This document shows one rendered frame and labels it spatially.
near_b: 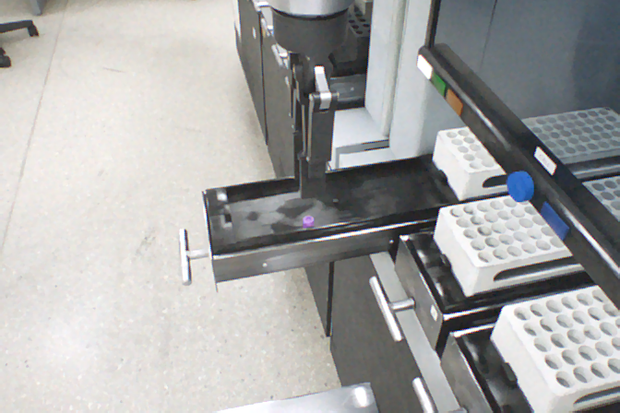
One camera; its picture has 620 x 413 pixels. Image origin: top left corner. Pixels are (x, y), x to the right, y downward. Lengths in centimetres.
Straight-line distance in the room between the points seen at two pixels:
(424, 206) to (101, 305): 120
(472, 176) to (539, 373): 29
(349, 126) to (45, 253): 124
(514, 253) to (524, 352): 14
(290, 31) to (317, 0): 4
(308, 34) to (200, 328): 122
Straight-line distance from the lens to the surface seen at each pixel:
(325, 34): 51
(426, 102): 81
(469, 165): 75
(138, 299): 172
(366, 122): 104
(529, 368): 58
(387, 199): 77
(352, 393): 56
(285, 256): 71
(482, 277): 64
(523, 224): 70
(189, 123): 237
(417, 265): 69
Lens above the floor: 132
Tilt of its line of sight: 41 degrees down
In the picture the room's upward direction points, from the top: straight up
